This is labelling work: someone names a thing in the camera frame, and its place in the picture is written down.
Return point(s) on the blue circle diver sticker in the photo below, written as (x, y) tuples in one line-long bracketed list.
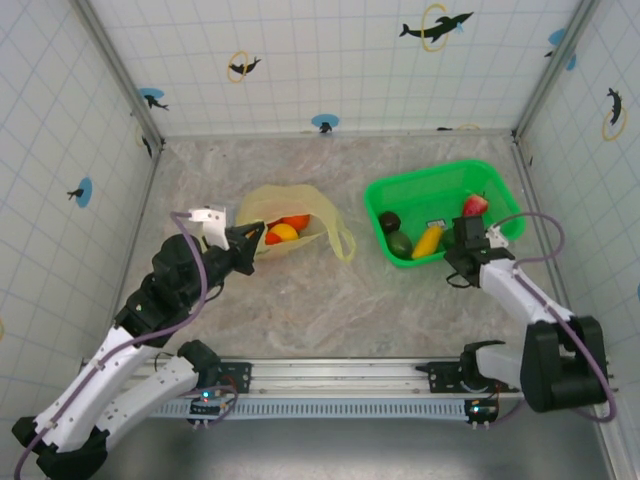
[(82, 192)]

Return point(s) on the circuit board with leds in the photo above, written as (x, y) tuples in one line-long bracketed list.
[(482, 411), (205, 407)]

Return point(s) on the right circuit board with leds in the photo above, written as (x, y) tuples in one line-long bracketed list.
[(482, 411)]

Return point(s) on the dark fake plum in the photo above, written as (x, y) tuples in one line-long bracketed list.
[(389, 220)]

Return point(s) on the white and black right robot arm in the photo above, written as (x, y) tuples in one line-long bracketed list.
[(525, 295)]

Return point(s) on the blue circle seal sticker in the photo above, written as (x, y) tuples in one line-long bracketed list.
[(324, 121)]

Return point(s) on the yellow fake banana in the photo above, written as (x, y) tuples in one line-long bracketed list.
[(427, 241)]

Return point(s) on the blue circle shark sticker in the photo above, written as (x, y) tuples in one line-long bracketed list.
[(152, 99)]

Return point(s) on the aluminium frame post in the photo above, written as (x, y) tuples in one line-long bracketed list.
[(120, 70), (555, 70)]

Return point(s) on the left circuit board with leds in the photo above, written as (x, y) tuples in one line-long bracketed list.
[(205, 407)]

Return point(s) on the yellow fake lemon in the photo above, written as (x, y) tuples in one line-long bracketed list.
[(284, 231)]

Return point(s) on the green fake avocado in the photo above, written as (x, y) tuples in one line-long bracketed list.
[(400, 243), (448, 237)]

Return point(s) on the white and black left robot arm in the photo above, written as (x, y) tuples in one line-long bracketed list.
[(100, 385)]

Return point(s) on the yellow translucent plastic bag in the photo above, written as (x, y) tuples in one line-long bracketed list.
[(320, 210)]

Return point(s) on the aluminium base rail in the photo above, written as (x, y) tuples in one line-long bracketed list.
[(325, 375)]

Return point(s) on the red fake apple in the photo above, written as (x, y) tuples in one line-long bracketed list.
[(475, 205)]

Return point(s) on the blue whale sticker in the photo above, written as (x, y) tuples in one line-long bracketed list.
[(557, 37)]

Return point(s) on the green plastic basket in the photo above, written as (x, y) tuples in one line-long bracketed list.
[(420, 190)]

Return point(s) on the red-orange fake tomato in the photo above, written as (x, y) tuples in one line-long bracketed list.
[(272, 238)]

